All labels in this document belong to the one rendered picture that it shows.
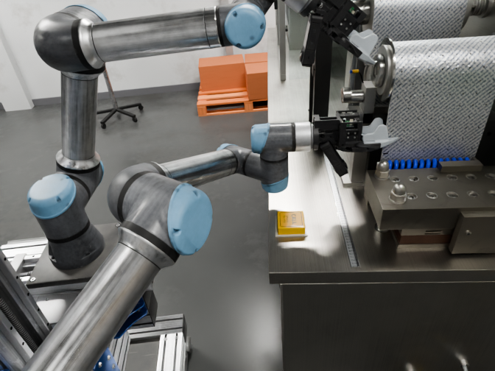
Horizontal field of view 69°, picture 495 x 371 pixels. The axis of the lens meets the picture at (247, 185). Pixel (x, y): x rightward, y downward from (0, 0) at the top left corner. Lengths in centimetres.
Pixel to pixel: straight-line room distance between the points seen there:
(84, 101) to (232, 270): 136
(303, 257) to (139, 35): 60
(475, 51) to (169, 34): 66
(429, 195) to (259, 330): 116
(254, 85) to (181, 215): 320
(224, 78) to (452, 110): 331
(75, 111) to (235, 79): 320
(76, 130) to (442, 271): 95
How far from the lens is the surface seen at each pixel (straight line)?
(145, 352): 164
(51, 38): 84
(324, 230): 97
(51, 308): 120
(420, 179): 96
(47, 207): 103
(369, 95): 100
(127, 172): 72
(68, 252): 111
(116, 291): 62
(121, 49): 79
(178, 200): 61
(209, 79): 410
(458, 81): 98
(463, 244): 95
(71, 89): 101
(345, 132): 91
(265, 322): 187
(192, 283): 207
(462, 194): 95
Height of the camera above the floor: 155
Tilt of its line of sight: 35 degrees down
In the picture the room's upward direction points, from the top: 5 degrees counter-clockwise
